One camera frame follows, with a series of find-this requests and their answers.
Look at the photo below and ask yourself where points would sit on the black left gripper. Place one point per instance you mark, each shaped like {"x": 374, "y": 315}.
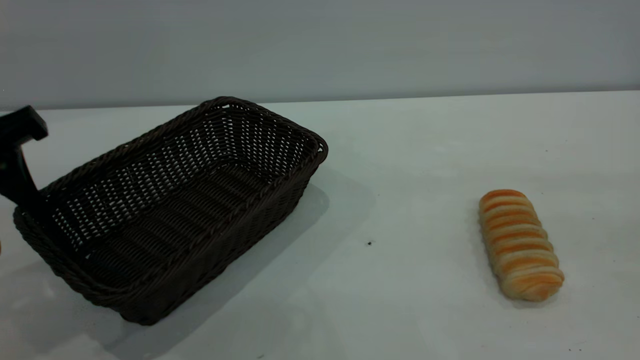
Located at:
{"x": 22, "y": 125}

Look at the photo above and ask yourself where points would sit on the dark brown woven wicker basket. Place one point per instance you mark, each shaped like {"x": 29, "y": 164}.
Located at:
{"x": 170, "y": 215}

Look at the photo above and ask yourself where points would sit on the striped golden bread loaf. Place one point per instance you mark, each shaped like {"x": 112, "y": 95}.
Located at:
{"x": 520, "y": 245}

